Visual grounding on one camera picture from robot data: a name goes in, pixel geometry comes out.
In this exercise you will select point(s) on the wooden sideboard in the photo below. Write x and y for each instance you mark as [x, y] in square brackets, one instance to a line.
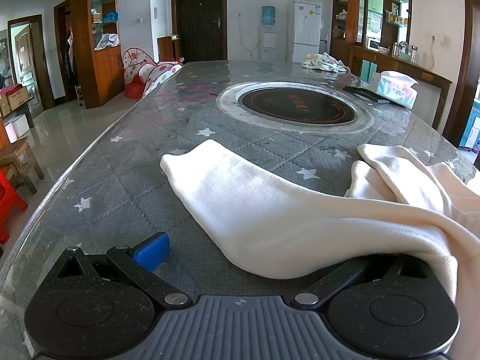
[412, 68]

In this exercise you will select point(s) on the small wooden cabinet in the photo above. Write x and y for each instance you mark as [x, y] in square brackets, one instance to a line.
[165, 48]

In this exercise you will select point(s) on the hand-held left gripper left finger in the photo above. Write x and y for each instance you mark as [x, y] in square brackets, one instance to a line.
[152, 251]

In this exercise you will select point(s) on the tall wooden shelf cabinet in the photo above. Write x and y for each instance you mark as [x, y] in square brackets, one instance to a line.
[107, 71]

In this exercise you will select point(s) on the polka dot play tent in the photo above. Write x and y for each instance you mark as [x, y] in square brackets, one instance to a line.
[138, 67]

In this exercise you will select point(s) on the brown wooden room door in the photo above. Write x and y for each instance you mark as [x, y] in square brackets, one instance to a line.
[41, 63]

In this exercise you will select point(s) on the round black induction cooker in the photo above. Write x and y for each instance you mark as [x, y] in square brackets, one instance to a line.
[296, 105]

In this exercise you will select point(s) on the red plastic stool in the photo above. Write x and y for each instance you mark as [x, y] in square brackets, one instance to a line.
[9, 202]

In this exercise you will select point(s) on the white refrigerator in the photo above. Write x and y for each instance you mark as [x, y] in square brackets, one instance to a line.
[303, 26]

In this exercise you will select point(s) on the wooden stool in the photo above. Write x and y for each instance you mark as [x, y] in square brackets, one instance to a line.
[18, 153]

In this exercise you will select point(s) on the crumpled floral cloth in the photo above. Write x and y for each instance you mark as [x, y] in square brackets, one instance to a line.
[324, 62]

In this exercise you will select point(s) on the dark wooden door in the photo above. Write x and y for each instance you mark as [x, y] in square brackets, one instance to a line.
[198, 18]

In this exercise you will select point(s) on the cream white shirt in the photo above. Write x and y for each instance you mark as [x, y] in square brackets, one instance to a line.
[262, 202]

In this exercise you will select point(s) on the water dispenser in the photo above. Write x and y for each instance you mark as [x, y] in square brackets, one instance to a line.
[268, 41]

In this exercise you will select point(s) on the cardboard box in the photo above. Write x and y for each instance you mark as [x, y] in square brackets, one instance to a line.
[17, 97]

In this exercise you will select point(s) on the wooden glass-shelf cabinet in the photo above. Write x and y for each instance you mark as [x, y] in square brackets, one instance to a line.
[350, 18]

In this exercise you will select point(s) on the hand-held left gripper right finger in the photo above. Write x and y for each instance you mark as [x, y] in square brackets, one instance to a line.
[337, 281]

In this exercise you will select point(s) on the tissue pack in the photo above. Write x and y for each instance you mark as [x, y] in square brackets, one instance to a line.
[397, 92]

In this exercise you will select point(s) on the white storage box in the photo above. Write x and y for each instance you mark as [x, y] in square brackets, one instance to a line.
[17, 127]

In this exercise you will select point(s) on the glass jar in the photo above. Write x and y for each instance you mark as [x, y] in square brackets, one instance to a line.
[396, 49]
[414, 54]

